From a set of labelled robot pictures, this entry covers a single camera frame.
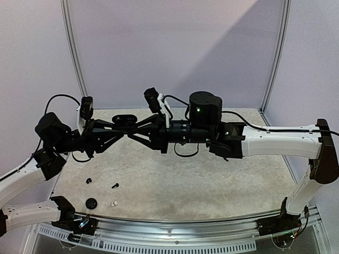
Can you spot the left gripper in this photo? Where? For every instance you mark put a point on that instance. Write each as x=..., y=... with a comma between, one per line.
x=93, y=136

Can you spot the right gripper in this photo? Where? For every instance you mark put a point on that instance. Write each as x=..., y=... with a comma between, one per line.
x=162, y=135

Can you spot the black earbud charging case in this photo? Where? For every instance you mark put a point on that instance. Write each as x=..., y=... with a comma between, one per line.
x=124, y=118

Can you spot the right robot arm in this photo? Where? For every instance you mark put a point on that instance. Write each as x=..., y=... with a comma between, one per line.
x=236, y=140

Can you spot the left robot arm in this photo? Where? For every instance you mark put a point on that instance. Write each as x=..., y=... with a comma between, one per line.
x=46, y=163

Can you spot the round black case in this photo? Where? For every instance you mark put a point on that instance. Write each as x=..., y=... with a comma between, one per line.
x=91, y=203

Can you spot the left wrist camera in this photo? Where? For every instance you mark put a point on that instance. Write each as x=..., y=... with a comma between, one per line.
x=84, y=111

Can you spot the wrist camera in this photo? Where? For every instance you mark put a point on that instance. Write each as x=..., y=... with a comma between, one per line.
x=158, y=104
x=84, y=111

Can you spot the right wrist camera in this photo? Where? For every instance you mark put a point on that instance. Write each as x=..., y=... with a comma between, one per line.
x=158, y=104

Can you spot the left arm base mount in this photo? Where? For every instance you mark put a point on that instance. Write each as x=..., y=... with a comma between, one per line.
x=77, y=224

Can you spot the aluminium front rail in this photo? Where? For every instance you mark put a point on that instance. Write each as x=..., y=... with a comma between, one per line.
x=235, y=235

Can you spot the left frame post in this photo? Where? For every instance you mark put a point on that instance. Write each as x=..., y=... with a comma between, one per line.
x=65, y=9

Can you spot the frame post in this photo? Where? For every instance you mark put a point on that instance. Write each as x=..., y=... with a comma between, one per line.
x=65, y=9
x=277, y=54

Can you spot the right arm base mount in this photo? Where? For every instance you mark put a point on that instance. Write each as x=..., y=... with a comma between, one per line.
x=278, y=223

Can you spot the right frame post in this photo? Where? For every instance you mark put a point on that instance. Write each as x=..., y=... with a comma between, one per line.
x=277, y=54

